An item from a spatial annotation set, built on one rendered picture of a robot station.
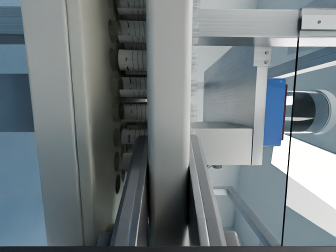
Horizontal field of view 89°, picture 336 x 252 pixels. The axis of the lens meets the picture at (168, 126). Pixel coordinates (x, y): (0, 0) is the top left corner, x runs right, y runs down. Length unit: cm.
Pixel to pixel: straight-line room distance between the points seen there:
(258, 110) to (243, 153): 13
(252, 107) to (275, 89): 9
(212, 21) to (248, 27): 8
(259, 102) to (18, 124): 78
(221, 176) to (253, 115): 412
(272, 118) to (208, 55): 346
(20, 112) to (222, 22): 69
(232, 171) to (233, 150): 412
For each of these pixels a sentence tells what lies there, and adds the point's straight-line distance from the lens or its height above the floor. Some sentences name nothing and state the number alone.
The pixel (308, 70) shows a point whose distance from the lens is 52.
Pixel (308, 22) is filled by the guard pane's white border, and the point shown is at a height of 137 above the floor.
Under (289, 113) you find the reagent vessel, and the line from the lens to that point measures 64.
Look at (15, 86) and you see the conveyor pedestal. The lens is 78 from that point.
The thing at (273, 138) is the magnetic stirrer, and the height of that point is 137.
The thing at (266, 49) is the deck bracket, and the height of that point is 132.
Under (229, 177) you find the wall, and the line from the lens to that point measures 468.
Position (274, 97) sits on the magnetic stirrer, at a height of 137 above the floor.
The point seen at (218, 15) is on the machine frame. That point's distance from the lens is 46.
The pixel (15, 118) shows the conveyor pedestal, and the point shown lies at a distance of 79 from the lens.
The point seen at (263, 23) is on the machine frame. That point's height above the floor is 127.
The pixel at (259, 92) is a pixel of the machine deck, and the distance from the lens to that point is 53.
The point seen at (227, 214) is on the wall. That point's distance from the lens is 528.
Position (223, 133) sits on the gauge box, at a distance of 49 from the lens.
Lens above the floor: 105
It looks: 1 degrees up
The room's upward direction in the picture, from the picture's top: 90 degrees clockwise
